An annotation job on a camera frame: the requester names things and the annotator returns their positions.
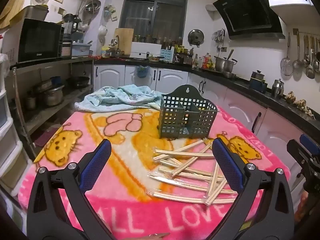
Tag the steel pot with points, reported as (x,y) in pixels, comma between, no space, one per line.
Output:
(53,96)

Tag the white lower kitchen cabinets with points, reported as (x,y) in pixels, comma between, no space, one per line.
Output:
(110,76)

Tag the hanging steel bowl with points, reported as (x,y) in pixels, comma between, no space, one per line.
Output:
(92,7)

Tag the grey storage box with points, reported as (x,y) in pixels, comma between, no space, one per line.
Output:
(36,13)

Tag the black range hood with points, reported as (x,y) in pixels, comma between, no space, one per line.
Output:
(250,12)

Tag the steel faucet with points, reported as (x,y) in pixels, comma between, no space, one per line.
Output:
(116,41)

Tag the blue hanging bag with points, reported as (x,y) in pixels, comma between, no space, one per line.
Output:
(143,72)

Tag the hanging steel pot lid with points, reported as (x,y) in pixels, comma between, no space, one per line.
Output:
(195,37)

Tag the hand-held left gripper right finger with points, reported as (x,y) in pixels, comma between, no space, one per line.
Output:
(227,162)

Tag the dark condiment rack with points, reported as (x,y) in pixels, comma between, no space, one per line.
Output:
(183,55)

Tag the white hanging pot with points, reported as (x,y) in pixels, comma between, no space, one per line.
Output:
(103,30)

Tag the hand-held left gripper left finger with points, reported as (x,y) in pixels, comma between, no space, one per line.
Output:
(96,166)

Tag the hanging cleaning cloth bundle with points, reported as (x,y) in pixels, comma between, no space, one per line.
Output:
(110,13)

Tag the wooden cutting board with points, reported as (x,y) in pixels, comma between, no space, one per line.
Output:
(124,40)

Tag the white plastic drawer unit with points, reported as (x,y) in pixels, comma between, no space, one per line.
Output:
(7,135)

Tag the pile of ginger roots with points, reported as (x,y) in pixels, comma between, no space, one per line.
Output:
(300,103)

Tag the metal shelf rack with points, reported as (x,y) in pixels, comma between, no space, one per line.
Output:
(50,120)

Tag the black microwave oven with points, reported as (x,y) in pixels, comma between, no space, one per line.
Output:
(37,40)

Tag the wall switch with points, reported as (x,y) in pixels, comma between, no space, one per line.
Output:
(62,10)

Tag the round bamboo boards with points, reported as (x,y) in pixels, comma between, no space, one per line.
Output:
(11,2)

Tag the yellow bottle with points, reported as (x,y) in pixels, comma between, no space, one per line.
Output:
(105,52)

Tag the shiny steel jug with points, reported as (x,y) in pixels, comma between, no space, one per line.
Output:
(277,88)

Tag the row of spice jars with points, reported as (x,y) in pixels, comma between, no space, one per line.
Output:
(146,38)

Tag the light blue towel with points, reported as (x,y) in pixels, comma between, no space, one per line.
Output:
(112,100)

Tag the blue small pot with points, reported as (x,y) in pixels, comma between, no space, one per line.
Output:
(258,85)

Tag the hanging small kitchen tools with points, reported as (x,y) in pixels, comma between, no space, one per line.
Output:
(218,36)

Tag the white countertop box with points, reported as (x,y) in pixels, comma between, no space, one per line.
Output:
(146,48)

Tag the large steel stockpot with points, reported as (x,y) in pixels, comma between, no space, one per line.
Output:
(223,64)

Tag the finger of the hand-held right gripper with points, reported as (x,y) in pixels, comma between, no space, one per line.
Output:
(295,150)
(310,143)

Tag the row of condiment bottles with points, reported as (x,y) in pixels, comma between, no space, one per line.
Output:
(206,61)

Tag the person's right hand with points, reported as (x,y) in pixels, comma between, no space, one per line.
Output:
(303,202)

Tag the dark barred window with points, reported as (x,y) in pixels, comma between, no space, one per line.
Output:
(152,10)

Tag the black wok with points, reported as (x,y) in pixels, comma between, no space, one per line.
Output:
(78,81)

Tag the black kitchen countertop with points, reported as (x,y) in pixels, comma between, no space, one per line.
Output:
(240,83)

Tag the black blender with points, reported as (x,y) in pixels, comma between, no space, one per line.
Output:
(71,27)

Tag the pink printed blanket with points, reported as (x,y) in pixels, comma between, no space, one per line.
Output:
(130,185)

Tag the pile of wooden chopsticks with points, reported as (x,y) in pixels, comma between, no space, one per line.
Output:
(185,155)

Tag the grey lattice utensil basket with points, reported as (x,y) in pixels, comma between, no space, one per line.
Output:
(178,93)

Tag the row of hanging cooking utensils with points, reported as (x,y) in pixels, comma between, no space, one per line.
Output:
(287,66)

